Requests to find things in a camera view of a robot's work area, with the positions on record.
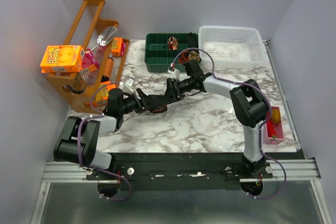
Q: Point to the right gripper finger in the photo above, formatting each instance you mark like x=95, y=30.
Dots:
x=169, y=87
x=161, y=100

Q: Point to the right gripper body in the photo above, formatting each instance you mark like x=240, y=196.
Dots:
x=183, y=86

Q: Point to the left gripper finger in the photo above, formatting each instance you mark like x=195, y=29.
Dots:
x=146, y=98
x=147, y=106

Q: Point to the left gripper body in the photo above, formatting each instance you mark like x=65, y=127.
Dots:
x=131, y=104

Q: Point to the black orange floral tie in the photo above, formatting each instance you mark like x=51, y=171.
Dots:
x=158, y=109

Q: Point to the green divided organizer tray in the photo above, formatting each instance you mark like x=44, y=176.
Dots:
x=157, y=55

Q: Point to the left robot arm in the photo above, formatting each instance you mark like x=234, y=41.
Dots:
x=78, y=140

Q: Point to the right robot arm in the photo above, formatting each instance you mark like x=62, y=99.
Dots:
x=249, y=103

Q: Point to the small orange box lower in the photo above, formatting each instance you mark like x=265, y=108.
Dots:
x=102, y=95

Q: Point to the small orange box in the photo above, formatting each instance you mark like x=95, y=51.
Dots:
x=102, y=95
x=117, y=47

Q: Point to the rolled orange black tie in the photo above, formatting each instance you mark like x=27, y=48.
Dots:
x=184, y=57

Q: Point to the rolled beige patterned tie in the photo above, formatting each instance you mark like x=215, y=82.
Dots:
x=194, y=55

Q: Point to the orange bottle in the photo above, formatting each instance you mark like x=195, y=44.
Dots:
x=107, y=70

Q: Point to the wooden rack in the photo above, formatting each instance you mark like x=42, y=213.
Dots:
x=85, y=29

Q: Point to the rolled red patterned tie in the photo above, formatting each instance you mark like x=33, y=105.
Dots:
x=172, y=43

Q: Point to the tin can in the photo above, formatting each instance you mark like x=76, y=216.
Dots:
x=79, y=85

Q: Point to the small orange box upper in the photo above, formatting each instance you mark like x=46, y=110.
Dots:
x=117, y=47

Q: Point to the pink small box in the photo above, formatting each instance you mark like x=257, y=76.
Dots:
x=89, y=62

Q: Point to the white plastic basket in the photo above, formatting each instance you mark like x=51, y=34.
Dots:
x=230, y=47

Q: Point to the metal scoop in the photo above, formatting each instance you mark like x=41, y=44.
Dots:
x=107, y=36

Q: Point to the orange snack box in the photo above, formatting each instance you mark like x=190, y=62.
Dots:
x=62, y=58

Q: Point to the orange fruit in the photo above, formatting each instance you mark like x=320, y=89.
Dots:
x=275, y=117

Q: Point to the red chili pepper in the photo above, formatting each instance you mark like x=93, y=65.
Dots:
x=271, y=130

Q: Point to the pink tray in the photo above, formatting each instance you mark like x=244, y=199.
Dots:
x=279, y=130

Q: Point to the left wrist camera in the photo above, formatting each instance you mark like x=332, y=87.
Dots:
x=127, y=86

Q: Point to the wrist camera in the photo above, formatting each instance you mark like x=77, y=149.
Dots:
x=127, y=86
x=175, y=72

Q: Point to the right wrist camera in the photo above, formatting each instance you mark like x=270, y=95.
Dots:
x=175, y=72

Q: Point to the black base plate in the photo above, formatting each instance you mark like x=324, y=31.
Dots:
x=178, y=171

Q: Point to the aluminium rail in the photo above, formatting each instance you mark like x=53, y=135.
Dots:
x=65, y=172

